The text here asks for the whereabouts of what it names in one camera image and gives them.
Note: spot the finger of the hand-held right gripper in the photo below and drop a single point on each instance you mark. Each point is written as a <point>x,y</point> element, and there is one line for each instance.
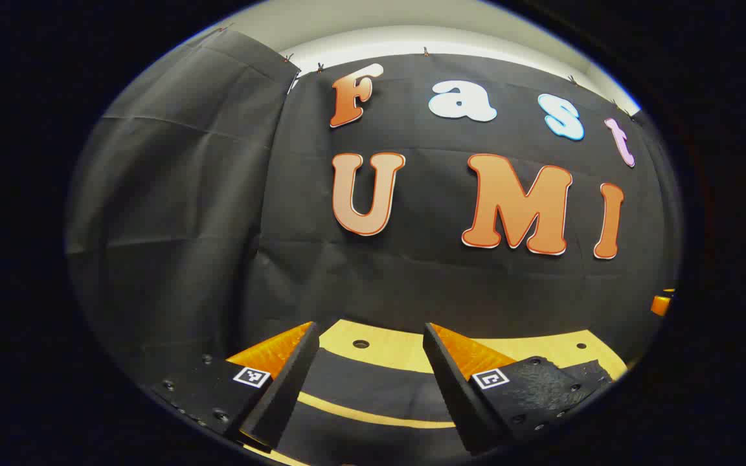
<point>661,304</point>

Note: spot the dark blue jeans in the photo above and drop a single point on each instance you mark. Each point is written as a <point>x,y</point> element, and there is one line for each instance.
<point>373,378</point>

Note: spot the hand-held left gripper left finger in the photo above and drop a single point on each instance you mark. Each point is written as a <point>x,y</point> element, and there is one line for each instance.
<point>285,388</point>

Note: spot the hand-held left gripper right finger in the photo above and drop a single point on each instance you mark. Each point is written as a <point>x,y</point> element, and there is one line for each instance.
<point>454,388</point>

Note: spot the black backdrop cloth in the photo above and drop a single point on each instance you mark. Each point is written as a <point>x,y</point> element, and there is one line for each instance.
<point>412,278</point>

